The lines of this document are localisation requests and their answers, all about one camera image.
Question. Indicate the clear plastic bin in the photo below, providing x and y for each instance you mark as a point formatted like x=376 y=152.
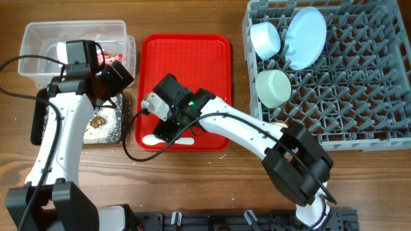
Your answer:
x=41 y=38

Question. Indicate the crumpled white tissue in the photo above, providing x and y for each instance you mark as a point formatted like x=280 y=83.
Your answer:
x=62 y=52

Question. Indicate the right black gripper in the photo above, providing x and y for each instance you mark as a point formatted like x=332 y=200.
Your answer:
x=164 y=131

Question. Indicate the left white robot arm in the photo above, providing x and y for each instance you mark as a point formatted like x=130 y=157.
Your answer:
x=50 y=198

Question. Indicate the light blue bowl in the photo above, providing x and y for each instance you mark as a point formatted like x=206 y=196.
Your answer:
x=265 y=40

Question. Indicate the green bowl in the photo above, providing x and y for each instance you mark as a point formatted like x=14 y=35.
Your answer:
x=273 y=88

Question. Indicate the grey dishwasher rack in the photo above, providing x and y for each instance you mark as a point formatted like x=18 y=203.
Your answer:
x=356 y=96

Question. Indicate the brown food scrap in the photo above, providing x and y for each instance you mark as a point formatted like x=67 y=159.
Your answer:
x=97 y=121

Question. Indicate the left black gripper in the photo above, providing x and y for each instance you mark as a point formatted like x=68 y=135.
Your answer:
x=118 y=85

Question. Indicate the yellow plastic cup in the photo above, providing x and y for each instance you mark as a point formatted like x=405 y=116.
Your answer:
x=280 y=124

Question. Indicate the black rectangular waste tray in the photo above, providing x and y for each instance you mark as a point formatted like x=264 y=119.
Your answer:
x=110 y=133

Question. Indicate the light blue round plate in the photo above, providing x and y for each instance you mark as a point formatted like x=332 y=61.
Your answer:
x=305 y=38

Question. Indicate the white plastic spoon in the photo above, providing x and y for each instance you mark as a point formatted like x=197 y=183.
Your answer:
x=152 y=140

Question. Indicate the red plastic tray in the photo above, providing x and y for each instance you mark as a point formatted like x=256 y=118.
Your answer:
x=197 y=61

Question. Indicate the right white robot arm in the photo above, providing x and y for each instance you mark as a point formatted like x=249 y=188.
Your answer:
x=296 y=163

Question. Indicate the white rice grains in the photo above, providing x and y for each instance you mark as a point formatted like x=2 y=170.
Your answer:
x=82 y=123

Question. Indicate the red snack wrapper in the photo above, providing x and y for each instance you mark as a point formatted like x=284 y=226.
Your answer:
x=109 y=58

